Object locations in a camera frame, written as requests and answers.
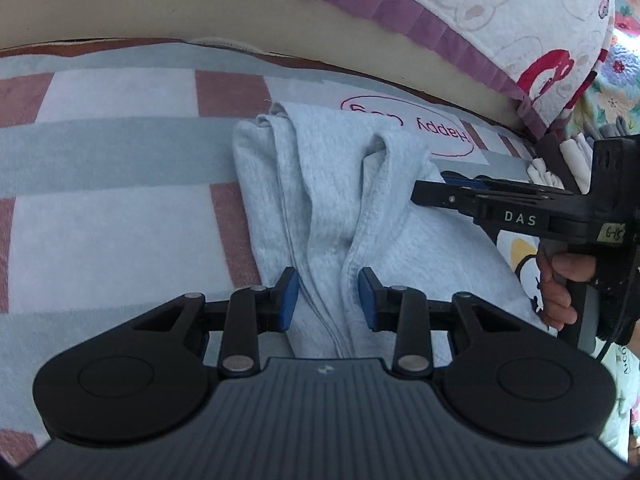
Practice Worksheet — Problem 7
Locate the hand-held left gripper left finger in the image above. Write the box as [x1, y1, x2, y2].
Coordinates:
[132, 266, 301, 378]

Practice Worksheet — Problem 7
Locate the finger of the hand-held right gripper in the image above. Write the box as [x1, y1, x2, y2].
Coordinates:
[411, 179, 481, 217]
[442, 172, 576, 197]

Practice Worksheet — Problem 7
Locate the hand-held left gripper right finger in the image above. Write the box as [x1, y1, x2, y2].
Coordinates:
[359, 266, 523, 378]

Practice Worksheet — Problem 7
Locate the light grey printed sweatshirt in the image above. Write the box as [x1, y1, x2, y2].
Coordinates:
[232, 101, 558, 361]

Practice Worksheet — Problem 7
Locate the person's right hand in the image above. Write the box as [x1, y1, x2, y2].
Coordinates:
[537, 254, 596, 332]

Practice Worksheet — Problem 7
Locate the white folded garment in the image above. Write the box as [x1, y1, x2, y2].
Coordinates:
[527, 137, 596, 195]

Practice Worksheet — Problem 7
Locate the grey folded garment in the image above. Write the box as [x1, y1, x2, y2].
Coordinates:
[580, 116, 628, 142]

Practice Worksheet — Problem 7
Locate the brown folded garment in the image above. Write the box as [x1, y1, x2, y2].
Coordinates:
[536, 132, 568, 183]

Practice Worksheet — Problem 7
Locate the floral quilt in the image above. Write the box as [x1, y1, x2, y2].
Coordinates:
[565, 0, 640, 136]

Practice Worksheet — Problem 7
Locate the white quilt with purple frill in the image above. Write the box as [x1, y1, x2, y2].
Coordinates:
[0, 0, 616, 141]

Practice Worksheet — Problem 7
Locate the pink grey checkered blanket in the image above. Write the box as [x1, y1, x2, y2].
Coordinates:
[0, 37, 551, 461]

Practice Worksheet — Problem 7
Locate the cream foam cushion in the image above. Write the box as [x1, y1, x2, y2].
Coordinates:
[0, 0, 526, 133]

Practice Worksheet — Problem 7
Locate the black cable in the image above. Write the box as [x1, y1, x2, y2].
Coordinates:
[597, 305, 640, 361]

